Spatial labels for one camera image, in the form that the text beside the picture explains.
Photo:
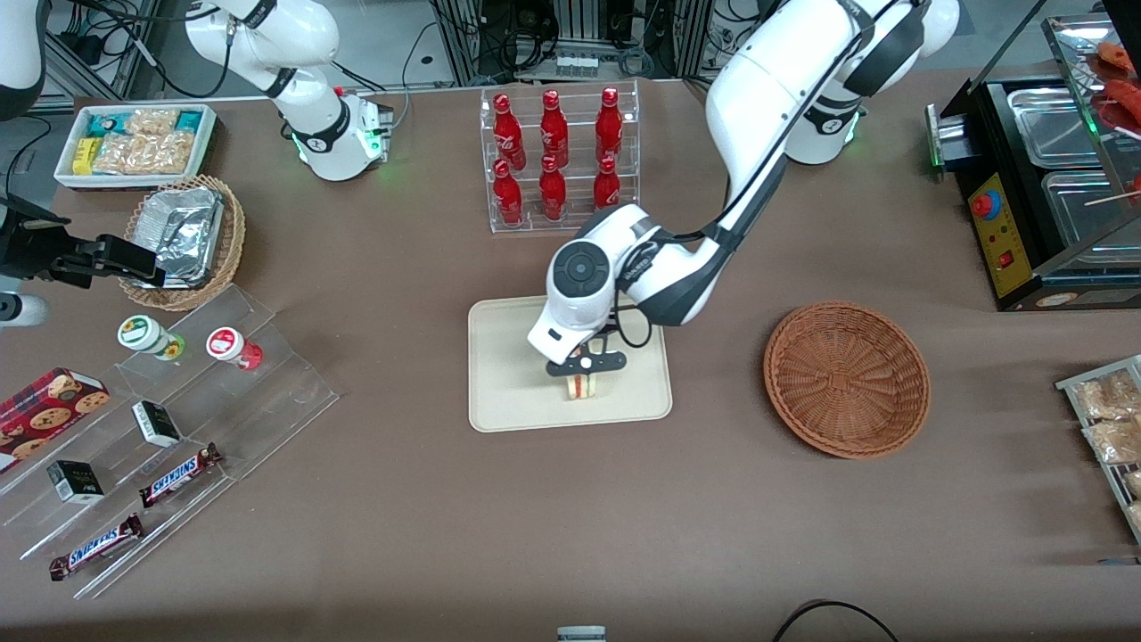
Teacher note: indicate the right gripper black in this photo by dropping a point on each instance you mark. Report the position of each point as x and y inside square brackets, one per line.
[34, 247]

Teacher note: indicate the small layered sandwich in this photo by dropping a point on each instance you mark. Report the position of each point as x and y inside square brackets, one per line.
[581, 388]

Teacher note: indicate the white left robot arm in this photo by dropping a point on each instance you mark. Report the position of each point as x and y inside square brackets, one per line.
[767, 80]

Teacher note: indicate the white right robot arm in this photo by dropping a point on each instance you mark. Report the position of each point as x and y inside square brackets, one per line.
[312, 45]

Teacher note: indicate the cream rectangular serving tray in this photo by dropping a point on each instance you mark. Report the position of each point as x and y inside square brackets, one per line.
[508, 392]

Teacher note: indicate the light wicker basket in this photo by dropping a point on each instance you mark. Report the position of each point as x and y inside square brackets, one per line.
[227, 259]

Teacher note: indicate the brown woven round basket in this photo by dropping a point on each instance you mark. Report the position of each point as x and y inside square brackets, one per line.
[847, 383]

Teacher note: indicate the metal snack tray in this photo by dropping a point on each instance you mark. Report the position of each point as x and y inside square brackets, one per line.
[1070, 385]

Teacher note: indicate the green lid yogurt cup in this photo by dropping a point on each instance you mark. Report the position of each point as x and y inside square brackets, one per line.
[138, 332]

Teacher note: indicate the aluminium foil container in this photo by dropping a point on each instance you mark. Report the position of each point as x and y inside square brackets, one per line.
[192, 241]
[169, 203]

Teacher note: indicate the yellow snack packet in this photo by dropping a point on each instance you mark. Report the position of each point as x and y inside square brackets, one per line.
[85, 153]

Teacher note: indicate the clear rice cracker bag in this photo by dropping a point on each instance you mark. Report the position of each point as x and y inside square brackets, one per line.
[143, 153]
[151, 120]

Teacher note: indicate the red lid yogurt cup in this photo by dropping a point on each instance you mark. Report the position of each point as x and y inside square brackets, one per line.
[225, 343]

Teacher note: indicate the teal snack packet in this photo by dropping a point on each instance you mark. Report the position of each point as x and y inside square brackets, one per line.
[107, 123]
[189, 119]

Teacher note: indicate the red chocolate chip cookie box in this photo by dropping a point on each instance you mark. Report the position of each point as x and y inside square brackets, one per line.
[45, 406]

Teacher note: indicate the white plastic snack bin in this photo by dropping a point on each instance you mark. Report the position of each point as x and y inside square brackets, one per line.
[209, 134]

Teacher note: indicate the small black carton box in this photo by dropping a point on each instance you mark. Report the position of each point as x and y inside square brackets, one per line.
[156, 423]

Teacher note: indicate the red cola bottle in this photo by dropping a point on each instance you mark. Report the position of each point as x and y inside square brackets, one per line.
[553, 194]
[607, 187]
[508, 201]
[554, 134]
[609, 129]
[508, 134]

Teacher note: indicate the clear acrylic bottle rack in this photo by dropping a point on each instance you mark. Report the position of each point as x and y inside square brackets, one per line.
[575, 152]

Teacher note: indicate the clear acrylic stepped shelf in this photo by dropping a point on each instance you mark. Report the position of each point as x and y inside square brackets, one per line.
[285, 392]

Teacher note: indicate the black Face carton box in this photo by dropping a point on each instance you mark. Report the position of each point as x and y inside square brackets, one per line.
[76, 481]

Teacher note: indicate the Snickers chocolate bar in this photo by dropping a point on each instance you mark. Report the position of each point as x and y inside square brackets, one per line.
[181, 474]
[96, 546]

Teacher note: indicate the grey white device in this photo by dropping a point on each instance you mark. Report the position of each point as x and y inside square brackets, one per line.
[581, 635]

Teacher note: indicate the white power strip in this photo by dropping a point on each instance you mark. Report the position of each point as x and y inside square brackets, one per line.
[579, 64]

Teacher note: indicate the metal equipment rack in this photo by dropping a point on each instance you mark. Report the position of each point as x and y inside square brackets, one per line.
[526, 27]

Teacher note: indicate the black food warmer machine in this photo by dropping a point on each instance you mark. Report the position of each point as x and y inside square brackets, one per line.
[1007, 232]

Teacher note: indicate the steel food pan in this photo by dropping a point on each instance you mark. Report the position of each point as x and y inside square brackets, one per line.
[1083, 214]
[1052, 125]

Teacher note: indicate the clear fried snack bag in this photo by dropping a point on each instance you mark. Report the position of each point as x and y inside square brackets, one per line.
[1110, 397]
[1114, 441]

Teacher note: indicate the red sausage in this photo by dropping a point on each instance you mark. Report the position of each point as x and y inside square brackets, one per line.
[1125, 96]
[1119, 58]

